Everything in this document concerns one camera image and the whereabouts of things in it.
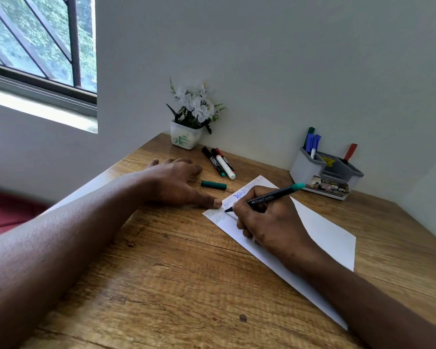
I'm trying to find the white paper sheet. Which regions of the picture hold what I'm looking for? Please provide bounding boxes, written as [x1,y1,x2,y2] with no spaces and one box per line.
[202,174,357,331]

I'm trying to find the thin red-capped marker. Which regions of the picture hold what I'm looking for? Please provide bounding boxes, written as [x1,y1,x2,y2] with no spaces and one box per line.
[343,143,358,164]

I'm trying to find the red quilted mattress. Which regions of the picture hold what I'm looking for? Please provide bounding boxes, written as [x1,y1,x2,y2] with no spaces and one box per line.
[0,189,50,242]

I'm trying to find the person's right hand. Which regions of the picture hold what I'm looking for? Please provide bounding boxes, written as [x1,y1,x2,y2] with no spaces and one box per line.
[232,185,317,273]

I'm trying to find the pile of colored markers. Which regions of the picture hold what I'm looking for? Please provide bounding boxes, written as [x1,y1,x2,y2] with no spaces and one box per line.
[202,146,237,181]

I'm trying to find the person's left hand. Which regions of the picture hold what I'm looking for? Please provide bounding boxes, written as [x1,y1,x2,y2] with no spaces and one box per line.
[141,158,223,210]

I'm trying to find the gray desk organizer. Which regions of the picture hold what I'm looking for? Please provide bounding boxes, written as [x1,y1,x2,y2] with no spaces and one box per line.
[289,147,365,201]

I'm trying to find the person's right forearm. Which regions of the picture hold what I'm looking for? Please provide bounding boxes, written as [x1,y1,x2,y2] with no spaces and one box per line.
[294,243,436,349]

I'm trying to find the potted white artificial flowers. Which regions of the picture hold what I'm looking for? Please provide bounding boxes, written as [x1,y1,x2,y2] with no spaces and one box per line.
[166,78,227,151]

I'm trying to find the person's left forearm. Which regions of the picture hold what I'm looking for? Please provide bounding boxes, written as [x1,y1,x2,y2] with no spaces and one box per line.
[0,174,157,349]

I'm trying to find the barred window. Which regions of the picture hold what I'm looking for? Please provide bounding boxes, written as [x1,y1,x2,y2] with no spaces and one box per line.
[0,0,98,119]

